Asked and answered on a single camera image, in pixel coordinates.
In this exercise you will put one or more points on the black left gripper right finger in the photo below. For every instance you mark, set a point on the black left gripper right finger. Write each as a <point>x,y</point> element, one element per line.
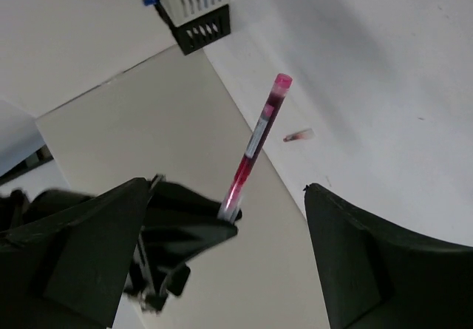
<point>376,274</point>

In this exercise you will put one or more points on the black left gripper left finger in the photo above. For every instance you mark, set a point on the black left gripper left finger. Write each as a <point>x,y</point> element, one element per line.
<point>68,269</point>

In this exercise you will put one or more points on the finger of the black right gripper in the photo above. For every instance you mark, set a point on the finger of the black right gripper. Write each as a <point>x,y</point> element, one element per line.
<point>179,225</point>

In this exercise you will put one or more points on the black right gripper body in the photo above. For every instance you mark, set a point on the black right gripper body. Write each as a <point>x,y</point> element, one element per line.
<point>33,203</point>

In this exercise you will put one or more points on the red gel pen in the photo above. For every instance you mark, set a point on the red gel pen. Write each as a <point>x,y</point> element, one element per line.
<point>300,135</point>
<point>230,205</point>

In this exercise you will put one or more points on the clear spray bottle blue cap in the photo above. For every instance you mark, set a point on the clear spray bottle blue cap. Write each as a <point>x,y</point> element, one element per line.
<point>150,2</point>

